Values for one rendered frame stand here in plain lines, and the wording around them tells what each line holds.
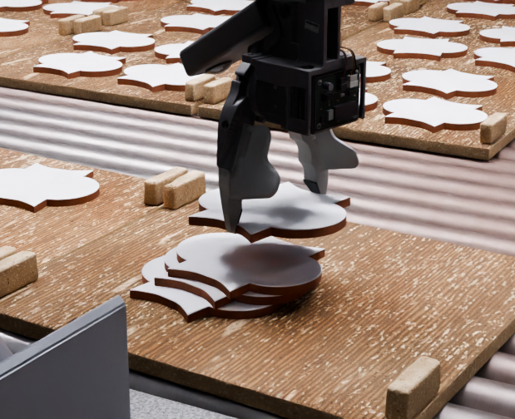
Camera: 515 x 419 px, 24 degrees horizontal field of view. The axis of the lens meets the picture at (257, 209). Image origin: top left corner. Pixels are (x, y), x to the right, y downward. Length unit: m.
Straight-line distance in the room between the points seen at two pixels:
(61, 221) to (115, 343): 0.64
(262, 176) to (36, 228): 0.33
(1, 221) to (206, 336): 0.34
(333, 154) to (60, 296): 0.27
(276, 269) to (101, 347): 0.47
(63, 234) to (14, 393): 0.66
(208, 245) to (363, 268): 0.14
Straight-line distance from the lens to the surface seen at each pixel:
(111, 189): 1.33
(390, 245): 1.17
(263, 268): 1.05
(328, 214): 1.02
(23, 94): 1.82
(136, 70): 1.81
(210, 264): 1.06
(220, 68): 1.05
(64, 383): 0.58
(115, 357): 0.61
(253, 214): 1.03
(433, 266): 1.13
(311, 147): 1.05
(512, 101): 1.71
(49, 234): 1.21
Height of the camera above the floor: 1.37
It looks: 20 degrees down
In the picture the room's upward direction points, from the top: straight up
